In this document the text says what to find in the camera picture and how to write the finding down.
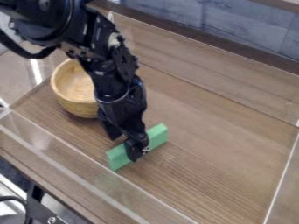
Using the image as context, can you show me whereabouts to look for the clear acrylic tray walls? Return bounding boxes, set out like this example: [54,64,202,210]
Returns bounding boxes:
[0,16,299,224]

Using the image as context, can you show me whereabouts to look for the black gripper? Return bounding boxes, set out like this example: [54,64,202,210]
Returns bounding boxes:
[95,76,150,162]

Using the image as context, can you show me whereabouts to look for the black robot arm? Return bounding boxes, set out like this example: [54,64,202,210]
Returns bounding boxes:
[0,0,150,161]

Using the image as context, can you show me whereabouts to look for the green rectangular stick block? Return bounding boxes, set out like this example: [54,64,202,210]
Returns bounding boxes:
[107,123,169,172]

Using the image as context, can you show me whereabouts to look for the black cable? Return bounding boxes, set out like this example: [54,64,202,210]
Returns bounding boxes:
[0,195,31,224]

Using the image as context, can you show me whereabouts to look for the wooden bowl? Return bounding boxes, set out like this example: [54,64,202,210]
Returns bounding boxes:
[51,59,99,119]

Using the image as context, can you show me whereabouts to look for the black table frame bracket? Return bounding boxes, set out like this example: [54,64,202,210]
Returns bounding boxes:
[26,184,69,224]

